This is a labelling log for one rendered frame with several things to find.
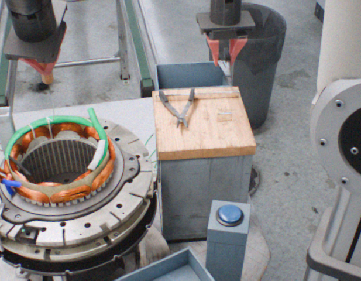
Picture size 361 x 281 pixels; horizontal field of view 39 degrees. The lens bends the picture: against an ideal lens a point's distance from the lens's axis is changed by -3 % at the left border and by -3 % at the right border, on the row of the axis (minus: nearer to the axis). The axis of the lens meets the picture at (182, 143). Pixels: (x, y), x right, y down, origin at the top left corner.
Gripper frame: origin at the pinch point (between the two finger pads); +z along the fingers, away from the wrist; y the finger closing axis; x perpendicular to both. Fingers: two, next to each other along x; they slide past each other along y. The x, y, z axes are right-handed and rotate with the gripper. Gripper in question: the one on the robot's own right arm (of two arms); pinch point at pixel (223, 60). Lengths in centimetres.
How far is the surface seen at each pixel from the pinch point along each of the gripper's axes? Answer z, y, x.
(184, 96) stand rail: 10.8, 7.2, -4.1
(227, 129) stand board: 12.1, -0.1, 6.6
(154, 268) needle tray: 13.5, 16.9, 37.6
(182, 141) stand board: 12.1, 9.1, 9.1
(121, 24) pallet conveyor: 80, 21, -173
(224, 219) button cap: 14.6, 4.0, 27.7
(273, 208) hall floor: 118, -39, -65
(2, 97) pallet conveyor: 41, 60, -54
